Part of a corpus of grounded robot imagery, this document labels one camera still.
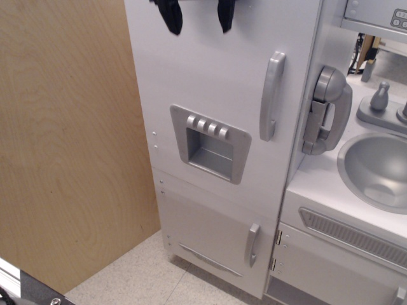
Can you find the grey fridge door handle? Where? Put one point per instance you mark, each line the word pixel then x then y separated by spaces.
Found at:
pixel 267 116

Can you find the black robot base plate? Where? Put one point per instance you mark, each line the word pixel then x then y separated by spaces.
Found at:
pixel 24 289

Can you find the grey toy faucet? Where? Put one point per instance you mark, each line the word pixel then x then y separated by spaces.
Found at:
pixel 380 111

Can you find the grey oven vent panel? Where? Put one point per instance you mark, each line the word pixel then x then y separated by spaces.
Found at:
pixel 354 237

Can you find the grey freezer door handle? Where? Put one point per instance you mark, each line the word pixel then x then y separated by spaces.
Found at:
pixel 250 256

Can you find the grey toy sink basin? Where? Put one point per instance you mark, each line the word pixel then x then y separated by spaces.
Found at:
pixel 373 167

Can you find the white oven door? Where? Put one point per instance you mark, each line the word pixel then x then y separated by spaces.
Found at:
pixel 309 270

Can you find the white lower freezer door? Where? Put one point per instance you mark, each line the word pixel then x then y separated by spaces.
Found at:
pixel 211 232

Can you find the grey toy telephone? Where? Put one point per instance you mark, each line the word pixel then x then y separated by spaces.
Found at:
pixel 329 112

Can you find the white toy fridge door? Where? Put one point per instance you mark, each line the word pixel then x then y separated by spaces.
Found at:
pixel 218 75

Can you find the toy microwave with keypad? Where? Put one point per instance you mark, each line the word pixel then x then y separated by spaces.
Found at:
pixel 385 15

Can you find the white toy fridge cabinet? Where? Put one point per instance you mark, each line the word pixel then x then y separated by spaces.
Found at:
pixel 309 33

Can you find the grey ice dispenser panel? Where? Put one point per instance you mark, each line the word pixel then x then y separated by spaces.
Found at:
pixel 210 145

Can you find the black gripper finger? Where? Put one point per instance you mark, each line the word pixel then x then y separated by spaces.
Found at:
pixel 225 12
pixel 171 13

